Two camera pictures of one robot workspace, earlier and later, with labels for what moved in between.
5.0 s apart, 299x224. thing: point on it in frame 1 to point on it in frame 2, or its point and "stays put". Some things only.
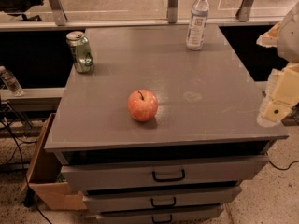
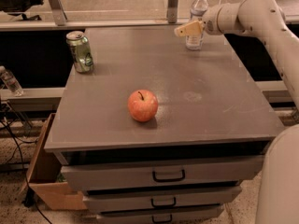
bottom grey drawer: [201, 213] stays put
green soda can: [79, 46] stays put
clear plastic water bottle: [197, 23] stays put
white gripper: [290, 36] to [210, 22]
